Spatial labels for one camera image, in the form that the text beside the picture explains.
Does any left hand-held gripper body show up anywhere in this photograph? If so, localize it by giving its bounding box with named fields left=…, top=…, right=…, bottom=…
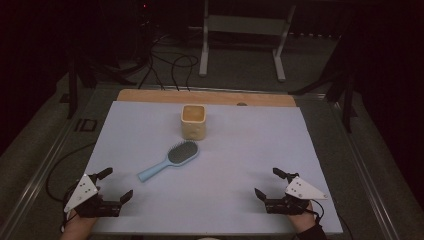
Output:
left=63, top=173, right=123, bottom=218

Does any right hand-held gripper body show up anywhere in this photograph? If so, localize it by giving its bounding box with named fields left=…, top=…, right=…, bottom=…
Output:
left=264, top=176, right=328, bottom=215

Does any light blue hairbrush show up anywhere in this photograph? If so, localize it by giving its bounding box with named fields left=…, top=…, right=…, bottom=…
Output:
left=137, top=140, right=200, bottom=183

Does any yellow square cup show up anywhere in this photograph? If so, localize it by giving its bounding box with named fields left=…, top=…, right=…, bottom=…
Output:
left=180, top=104, right=207, bottom=141

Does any person's right hand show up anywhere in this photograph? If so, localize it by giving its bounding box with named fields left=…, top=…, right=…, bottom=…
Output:
left=288, top=203, right=318, bottom=234

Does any person's left hand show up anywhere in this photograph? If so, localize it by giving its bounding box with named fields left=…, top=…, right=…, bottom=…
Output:
left=59, top=214, right=98, bottom=240

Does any light blue table mat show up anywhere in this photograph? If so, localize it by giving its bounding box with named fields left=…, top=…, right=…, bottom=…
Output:
left=84, top=100, right=344, bottom=235

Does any black stand leg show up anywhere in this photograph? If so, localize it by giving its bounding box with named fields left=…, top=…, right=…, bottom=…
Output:
left=342, top=74, right=355, bottom=134
left=67, top=49, right=80, bottom=120

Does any white metal stand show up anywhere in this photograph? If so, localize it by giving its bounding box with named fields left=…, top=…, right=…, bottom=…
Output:
left=198, top=0, right=297, bottom=83

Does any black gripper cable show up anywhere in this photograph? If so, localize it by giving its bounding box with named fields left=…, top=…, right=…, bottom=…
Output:
left=45, top=142, right=98, bottom=234
left=308, top=199, right=355, bottom=234

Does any metal floor rail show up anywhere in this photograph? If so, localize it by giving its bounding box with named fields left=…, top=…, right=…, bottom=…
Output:
left=331, top=101, right=399, bottom=240
left=0, top=111, right=84, bottom=236

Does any black square bracket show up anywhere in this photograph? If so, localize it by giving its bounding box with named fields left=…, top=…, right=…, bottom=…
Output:
left=74, top=118, right=99, bottom=133

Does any black floor cable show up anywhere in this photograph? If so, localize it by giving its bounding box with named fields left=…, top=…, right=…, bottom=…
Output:
left=137, top=31, right=167, bottom=91
left=170, top=54, right=200, bottom=92

